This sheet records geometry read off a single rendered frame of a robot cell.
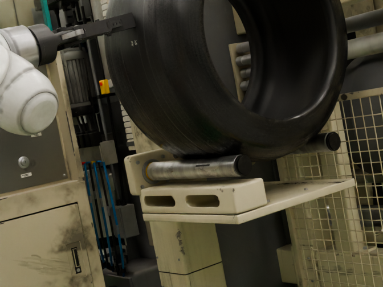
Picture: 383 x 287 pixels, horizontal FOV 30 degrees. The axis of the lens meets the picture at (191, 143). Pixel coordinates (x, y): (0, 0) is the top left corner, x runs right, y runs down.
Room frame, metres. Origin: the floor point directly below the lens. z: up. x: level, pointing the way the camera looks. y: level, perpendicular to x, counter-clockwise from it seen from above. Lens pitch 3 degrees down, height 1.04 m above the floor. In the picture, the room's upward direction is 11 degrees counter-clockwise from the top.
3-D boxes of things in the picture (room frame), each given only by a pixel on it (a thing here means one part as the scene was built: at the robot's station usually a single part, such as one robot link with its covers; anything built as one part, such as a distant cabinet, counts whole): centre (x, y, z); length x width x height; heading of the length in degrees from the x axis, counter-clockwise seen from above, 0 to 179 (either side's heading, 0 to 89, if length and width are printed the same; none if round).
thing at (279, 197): (1.69, -0.11, 0.80); 0.37 x 0.36 x 0.02; 127
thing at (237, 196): (1.61, 0.01, 0.84); 0.36 x 0.09 x 0.06; 37
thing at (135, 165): (1.84, 0.00, 0.90); 0.40 x 0.03 x 0.10; 127
